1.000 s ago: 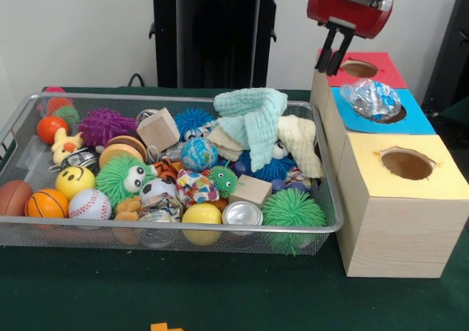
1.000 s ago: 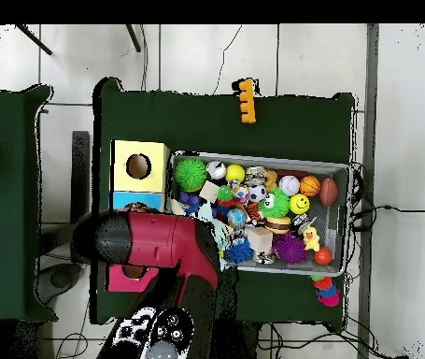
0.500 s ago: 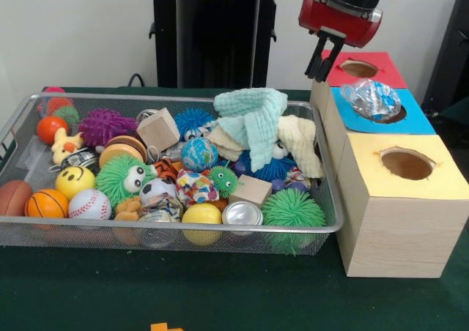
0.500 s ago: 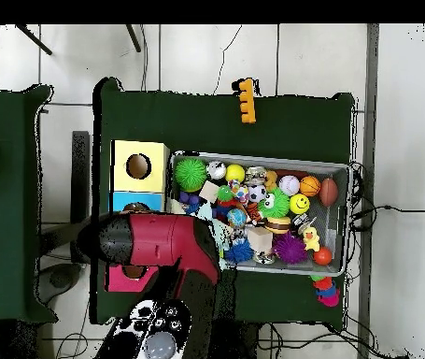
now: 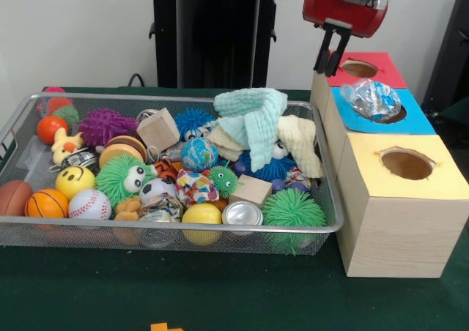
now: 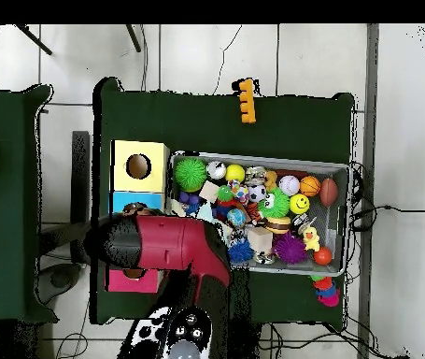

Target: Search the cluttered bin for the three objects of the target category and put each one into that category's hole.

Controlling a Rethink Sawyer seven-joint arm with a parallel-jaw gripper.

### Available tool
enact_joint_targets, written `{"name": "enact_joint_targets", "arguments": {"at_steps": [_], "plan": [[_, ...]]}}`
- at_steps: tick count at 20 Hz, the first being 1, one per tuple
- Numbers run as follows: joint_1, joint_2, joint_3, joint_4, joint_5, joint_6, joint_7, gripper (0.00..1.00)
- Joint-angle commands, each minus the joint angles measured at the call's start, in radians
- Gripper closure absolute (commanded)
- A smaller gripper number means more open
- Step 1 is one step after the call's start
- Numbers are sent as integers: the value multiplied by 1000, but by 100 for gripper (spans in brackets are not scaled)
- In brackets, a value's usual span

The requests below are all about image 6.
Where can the yellow duck toy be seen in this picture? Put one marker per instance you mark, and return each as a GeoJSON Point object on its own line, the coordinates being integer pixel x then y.
{"type": "Point", "coordinates": [311, 239]}

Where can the plain wooden cube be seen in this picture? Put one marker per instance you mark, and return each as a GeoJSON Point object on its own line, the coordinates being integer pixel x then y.
{"type": "Point", "coordinates": [259, 239]}

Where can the black can with silver top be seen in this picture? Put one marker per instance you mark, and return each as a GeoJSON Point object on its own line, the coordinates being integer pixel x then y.
{"type": "Point", "coordinates": [302, 220]}

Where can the purple spiky toy with eyes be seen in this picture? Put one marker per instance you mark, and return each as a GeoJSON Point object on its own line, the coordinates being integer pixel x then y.
{"type": "Point", "coordinates": [290, 248]}

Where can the clear mesh bin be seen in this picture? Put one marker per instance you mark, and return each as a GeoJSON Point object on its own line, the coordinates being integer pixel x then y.
{"type": "Point", "coordinates": [331, 187]}

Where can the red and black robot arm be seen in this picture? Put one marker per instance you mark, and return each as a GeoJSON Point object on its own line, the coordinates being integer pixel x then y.
{"type": "Point", "coordinates": [175, 243]}

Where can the black tripod leg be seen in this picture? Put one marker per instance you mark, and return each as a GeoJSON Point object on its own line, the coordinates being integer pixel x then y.
{"type": "Point", "coordinates": [133, 37]}
{"type": "Point", "coordinates": [33, 39]}

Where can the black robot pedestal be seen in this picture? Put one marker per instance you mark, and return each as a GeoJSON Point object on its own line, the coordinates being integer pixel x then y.
{"type": "Point", "coordinates": [243, 344]}

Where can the grey floor strip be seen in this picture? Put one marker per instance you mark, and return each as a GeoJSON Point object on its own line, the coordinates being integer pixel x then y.
{"type": "Point", "coordinates": [372, 112]}

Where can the toy hamburger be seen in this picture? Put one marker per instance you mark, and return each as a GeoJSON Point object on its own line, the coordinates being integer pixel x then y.
{"type": "Point", "coordinates": [278, 225]}

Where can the dark green tablecloth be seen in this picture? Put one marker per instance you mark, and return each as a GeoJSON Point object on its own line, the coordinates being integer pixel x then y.
{"type": "Point", "coordinates": [197, 127]}
{"type": "Point", "coordinates": [18, 187]}

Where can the green spiky ball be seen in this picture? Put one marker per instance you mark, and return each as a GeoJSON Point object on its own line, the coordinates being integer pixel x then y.
{"type": "Point", "coordinates": [190, 174]}
{"type": "Point", "coordinates": [275, 203]}

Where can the wooden box with three holes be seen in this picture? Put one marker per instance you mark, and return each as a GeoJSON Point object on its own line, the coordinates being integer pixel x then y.
{"type": "Point", "coordinates": [157, 161]}

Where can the yellow smiley ball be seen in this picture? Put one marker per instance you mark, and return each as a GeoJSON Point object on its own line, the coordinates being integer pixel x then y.
{"type": "Point", "coordinates": [299, 203]}

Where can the small orange basketball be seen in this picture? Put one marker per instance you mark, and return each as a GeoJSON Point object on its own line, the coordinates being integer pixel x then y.
{"type": "Point", "coordinates": [310, 185]}

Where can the orange plastic comb toy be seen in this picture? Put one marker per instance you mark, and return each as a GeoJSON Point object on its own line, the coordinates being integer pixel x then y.
{"type": "Point", "coordinates": [248, 101]}

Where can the white baseball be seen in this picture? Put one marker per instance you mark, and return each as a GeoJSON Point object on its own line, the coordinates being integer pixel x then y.
{"type": "Point", "coordinates": [289, 185]}

